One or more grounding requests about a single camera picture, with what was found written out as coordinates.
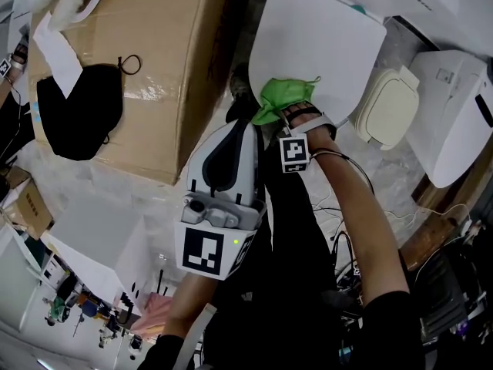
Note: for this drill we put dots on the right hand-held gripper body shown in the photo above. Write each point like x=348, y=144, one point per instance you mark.
x=294, y=154

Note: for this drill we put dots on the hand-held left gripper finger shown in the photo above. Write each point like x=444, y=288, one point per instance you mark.
x=248, y=179
x=198, y=168

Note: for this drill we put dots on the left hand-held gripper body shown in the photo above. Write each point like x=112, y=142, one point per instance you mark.
x=204, y=253

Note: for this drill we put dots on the green cloth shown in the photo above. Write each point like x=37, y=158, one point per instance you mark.
x=285, y=95

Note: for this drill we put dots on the white toilet lid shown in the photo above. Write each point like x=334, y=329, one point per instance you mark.
x=316, y=44

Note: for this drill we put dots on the person's left forearm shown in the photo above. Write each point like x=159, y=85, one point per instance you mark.
x=192, y=303

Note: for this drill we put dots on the person's right forearm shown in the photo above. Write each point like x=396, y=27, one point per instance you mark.
x=362, y=214

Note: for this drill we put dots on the cream toilet seat lid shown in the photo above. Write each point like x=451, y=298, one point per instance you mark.
x=389, y=110

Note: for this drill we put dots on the white smart toilet black panel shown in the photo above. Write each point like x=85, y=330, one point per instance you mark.
x=450, y=129

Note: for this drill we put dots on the person's right hand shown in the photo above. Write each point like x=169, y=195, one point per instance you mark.
x=304, y=120

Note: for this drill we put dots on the person's grey shoe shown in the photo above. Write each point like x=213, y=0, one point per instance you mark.
x=242, y=87

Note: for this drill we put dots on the person's black clothed body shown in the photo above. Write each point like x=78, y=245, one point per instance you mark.
x=285, y=283

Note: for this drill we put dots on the white flat panel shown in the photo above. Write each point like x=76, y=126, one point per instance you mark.
x=100, y=237

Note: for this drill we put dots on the large cardboard box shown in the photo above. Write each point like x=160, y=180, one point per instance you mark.
x=154, y=52

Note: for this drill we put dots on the small cardboard box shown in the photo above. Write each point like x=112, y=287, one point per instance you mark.
x=27, y=206

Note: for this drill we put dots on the white paper sheet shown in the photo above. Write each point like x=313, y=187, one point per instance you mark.
x=58, y=60

